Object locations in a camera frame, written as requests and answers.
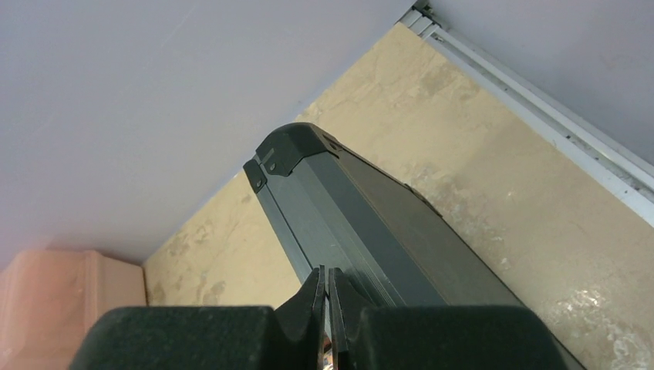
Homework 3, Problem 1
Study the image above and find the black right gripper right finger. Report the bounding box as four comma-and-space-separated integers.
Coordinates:
328, 268, 568, 369

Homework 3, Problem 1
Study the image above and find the black poker set case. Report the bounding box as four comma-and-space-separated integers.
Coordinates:
242, 122, 586, 370

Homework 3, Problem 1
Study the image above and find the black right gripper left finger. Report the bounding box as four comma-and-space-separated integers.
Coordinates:
69, 267, 326, 369

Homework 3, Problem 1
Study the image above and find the aluminium table edge rail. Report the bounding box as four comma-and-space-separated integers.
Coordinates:
399, 1, 653, 224

